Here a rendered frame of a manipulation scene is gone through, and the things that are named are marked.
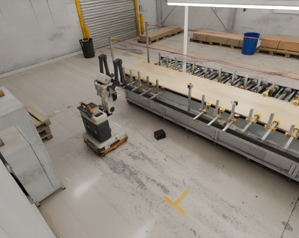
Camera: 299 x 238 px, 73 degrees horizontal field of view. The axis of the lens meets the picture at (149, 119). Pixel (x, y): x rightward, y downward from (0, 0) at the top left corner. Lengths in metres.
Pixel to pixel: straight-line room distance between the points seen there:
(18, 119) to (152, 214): 2.10
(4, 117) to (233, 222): 3.06
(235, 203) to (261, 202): 0.37
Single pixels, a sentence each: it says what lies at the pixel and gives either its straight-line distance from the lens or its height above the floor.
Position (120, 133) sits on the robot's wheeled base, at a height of 0.27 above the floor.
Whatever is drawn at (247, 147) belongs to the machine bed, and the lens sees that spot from 3.78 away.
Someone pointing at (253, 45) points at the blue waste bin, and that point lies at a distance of 8.80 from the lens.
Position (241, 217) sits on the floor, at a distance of 3.25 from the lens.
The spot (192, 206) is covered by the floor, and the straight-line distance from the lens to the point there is 3.19.
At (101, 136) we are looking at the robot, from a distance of 3.71.
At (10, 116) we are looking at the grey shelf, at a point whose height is 1.50.
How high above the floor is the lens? 2.71
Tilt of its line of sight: 35 degrees down
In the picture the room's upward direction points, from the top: 5 degrees counter-clockwise
